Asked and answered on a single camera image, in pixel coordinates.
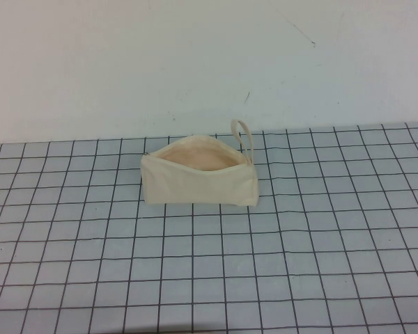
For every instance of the cream fabric pencil case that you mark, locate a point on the cream fabric pencil case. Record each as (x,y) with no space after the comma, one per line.
(198,184)

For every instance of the blue-grey grid mat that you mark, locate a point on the blue-grey grid mat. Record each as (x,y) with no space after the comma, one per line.
(209,264)

